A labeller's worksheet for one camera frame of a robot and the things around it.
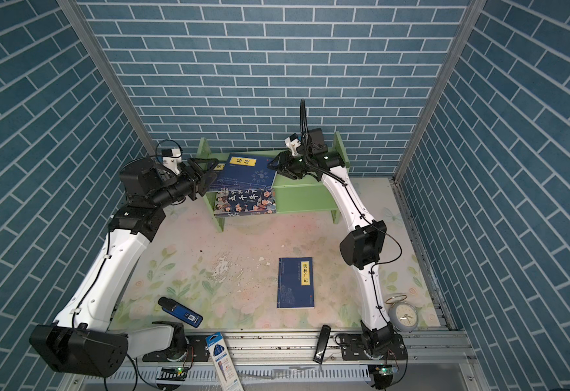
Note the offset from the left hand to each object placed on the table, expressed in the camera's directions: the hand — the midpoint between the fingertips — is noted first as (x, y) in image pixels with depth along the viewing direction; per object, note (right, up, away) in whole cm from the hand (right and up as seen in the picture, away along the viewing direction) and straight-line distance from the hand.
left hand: (219, 167), depth 66 cm
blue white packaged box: (0, -56, +4) cm, 56 cm away
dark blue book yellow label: (-4, -4, +13) cm, 14 cm away
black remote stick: (+29, -53, +6) cm, 60 cm away
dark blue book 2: (+21, -39, +21) cm, 49 cm away
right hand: (+12, +3, +17) cm, 21 cm away
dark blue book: (+4, +1, +18) cm, 18 cm away
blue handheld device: (-17, -45, +12) cm, 50 cm away
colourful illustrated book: (+1, -10, +27) cm, 29 cm away
